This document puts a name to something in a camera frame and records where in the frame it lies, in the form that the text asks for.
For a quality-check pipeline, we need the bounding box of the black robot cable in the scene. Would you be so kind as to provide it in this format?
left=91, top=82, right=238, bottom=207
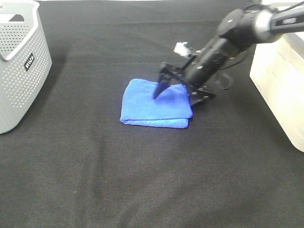
left=212, top=51, right=249, bottom=91

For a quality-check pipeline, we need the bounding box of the black table cloth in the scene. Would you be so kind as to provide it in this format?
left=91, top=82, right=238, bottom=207
left=0, top=0, right=304, bottom=228

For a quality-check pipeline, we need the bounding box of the white storage box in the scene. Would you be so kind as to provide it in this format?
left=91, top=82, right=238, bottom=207
left=249, top=32, right=304, bottom=151

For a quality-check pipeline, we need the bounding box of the blue towel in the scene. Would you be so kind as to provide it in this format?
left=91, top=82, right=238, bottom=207
left=120, top=79, right=193, bottom=129

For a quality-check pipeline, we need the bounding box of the grey perforated plastic basket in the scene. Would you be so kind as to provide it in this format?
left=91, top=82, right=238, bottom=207
left=0, top=0, right=52, bottom=133

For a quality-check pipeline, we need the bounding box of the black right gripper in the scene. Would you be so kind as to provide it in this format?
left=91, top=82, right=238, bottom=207
left=153, top=38, right=239, bottom=106

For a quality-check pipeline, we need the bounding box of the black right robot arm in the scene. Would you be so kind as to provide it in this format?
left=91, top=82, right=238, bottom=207
left=153, top=2, right=304, bottom=105

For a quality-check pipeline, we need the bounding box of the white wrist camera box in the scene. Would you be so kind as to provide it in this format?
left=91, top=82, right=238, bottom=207
left=173, top=42, right=192, bottom=58

